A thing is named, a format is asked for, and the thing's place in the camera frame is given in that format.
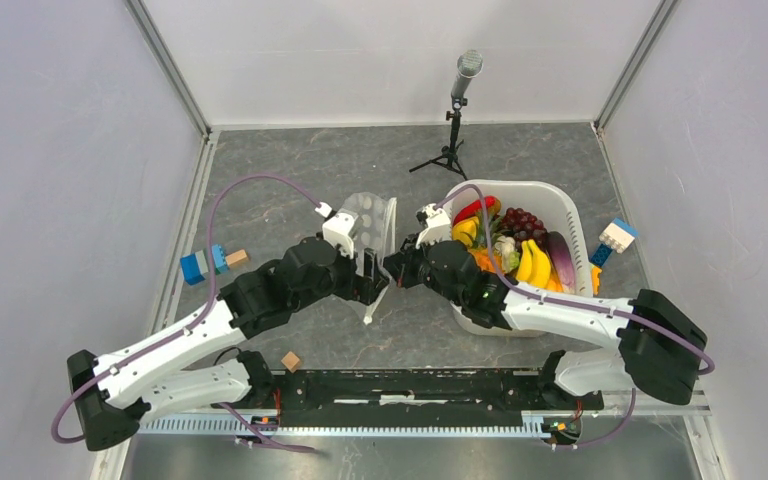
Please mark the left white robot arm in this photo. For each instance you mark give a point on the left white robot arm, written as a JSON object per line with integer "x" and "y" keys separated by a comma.
{"x": 115, "y": 393}

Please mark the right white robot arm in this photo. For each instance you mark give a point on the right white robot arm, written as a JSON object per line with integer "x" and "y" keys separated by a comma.
{"x": 645, "y": 342}

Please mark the white blue toy block stack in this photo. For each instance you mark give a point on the white blue toy block stack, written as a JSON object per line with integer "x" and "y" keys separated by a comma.
{"x": 616, "y": 237}

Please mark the small wooden cube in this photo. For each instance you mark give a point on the small wooden cube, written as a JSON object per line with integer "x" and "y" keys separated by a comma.
{"x": 291, "y": 362}

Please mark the yellow banana bunch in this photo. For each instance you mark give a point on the yellow banana bunch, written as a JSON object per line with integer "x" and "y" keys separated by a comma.
{"x": 534, "y": 266}

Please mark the purple eggplant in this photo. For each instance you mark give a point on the purple eggplant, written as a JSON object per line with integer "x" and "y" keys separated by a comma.
{"x": 562, "y": 261}

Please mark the silver microphone on tripod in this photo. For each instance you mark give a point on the silver microphone on tripod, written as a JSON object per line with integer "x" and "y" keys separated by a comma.
{"x": 468, "y": 66}

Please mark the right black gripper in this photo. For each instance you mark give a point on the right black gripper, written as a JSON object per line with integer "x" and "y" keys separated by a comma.
{"x": 399, "y": 265}

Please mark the yellow bell pepper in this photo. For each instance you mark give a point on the yellow bell pepper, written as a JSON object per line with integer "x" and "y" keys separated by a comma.
{"x": 467, "y": 231}

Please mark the white cauliflower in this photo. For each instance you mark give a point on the white cauliflower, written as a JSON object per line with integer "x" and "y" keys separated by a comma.
{"x": 507, "y": 254}

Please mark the white plastic basket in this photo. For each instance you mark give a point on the white plastic basket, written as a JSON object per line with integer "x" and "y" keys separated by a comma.
{"x": 548, "y": 203}

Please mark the brown kiwi fruit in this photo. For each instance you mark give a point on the brown kiwi fruit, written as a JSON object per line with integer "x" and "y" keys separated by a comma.
{"x": 493, "y": 206}

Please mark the blue green toy block stack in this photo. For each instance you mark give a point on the blue green toy block stack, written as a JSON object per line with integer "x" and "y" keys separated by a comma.
{"x": 195, "y": 266}

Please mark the red chili pepper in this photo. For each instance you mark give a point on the red chili pepper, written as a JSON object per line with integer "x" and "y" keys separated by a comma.
{"x": 472, "y": 210}

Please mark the purple grape bunch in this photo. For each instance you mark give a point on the purple grape bunch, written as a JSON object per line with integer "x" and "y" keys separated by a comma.
{"x": 522, "y": 225}

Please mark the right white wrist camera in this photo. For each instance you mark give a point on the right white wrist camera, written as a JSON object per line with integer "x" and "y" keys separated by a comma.
{"x": 436, "y": 226}

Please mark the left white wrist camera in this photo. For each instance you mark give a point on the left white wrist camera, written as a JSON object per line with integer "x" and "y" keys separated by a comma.
{"x": 338, "y": 228}

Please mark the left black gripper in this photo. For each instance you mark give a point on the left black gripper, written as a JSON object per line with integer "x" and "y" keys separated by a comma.
{"x": 365, "y": 288}

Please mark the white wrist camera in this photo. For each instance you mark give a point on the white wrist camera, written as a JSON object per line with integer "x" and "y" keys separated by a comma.
{"x": 436, "y": 226}
{"x": 338, "y": 228}

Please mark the clear polka dot zip bag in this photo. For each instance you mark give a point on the clear polka dot zip bag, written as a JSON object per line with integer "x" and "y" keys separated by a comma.
{"x": 375, "y": 231}

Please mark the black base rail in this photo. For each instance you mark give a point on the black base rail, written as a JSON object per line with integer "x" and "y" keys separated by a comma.
{"x": 426, "y": 402}

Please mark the orange carrot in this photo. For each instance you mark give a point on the orange carrot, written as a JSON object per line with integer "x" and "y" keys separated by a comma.
{"x": 486, "y": 260}

